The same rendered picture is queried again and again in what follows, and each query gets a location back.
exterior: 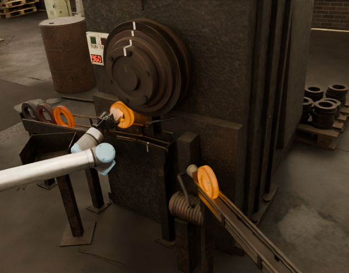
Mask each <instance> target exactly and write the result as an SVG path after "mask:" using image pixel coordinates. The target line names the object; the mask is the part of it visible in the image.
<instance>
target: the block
mask: <svg viewBox="0 0 349 273"><path fill-rule="evenodd" d="M177 149H178V159H179V173H181V172H185V173H186V175H184V176H182V177H183V178H186V179H189V180H192V179H193V178H192V177H191V176H189V175H188V174H187V168H188V167H189V166H190V165H196V166H197V167H198V168H199V167H200V157H199V135H198V134H196V133H192V132H189V131H187V132H185V133H183V134H182V135H181V136H180V137H179V138H178V140H177Z"/></svg>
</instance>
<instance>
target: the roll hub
mask: <svg viewBox="0 0 349 273"><path fill-rule="evenodd" d="M126 46H129V45H124V46H122V47H119V48H117V49H115V50H113V51H112V52H111V53H110V54H109V56H112V57H113V60H112V61H110V60H109V59H108V58H107V63H106V73H107V78H108V80H109V79H110V80H112V84H110V86H111V88H112V90H113V91H114V93H115V94H116V95H117V96H118V97H119V98H120V99H121V100H122V101H124V100H125V98H126V99H128V100H129V102H128V104H130V105H133V106H140V105H143V104H145V103H146V102H148V101H150V100H151V99H152V98H153V97H154V96H155V95H156V93H157V90H158V87H159V77H158V74H157V70H156V67H155V65H154V63H153V61H152V60H151V58H150V57H149V56H148V55H147V54H146V53H145V52H144V51H143V50H142V49H140V48H138V47H136V46H133V45H131V46H129V47H126ZM124 47H126V48H125V49H126V56H125V55H124ZM127 51H131V56H128V55H127ZM145 72H149V74H150V75H149V77H146V76H145ZM144 95H145V96H147V100H146V101H145V100H143V96H144ZM124 102H125V101H124Z"/></svg>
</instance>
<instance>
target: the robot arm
mask: <svg viewBox="0 0 349 273"><path fill-rule="evenodd" d="M101 113H102V114H101ZM101 113H100V114H101V115H100V114H99V115H100V116H99V115H98V116H97V119H98V122H97V123H96V124H95V123H94V124H92V126H93V127H92V128H90V129H89V130H88V131H87V132H86V133H85V134H84V135H83V136H82V137H81V138H80V139H79V140H78V141H77V142H76V143H75V144H74V145H73V147H72V148H71V153H72V154H68V155H64V156H60V157H56V158H52V159H48V160H43V161H39V162H35V163H32V164H27V165H23V166H19V167H14V168H10V169H7V170H2V171H0V192H2V191H6V190H10V189H14V188H17V187H21V186H25V185H29V184H33V183H37V182H39V181H44V180H47V179H51V178H56V177H59V176H63V175H66V174H70V173H74V172H78V171H82V170H86V169H89V168H94V169H96V170H97V171H99V172H100V173H101V174H103V175H106V174H107V173H108V172H109V171H110V170H111V168H112V167H113V166H114V165H115V163H116V162H115V161H114V158H115V149H114V148H113V146H112V145H111V144H108V143H102V144H100V143H101V142H102V140H103V139H104V136H107V137H109V138H110V139H116V137H117V135H116V134H115V133H112V132H110V131H109V130H111V129H114V128H115V127H116V126H117V125H118V124H119V123H120V122H121V120H122V116H123V113H122V112H121V111H120V110H119V109H117V110H116V109H115V108H112V109H111V113H110V114H108V113H107V112H104V111H102V112H101Z"/></svg>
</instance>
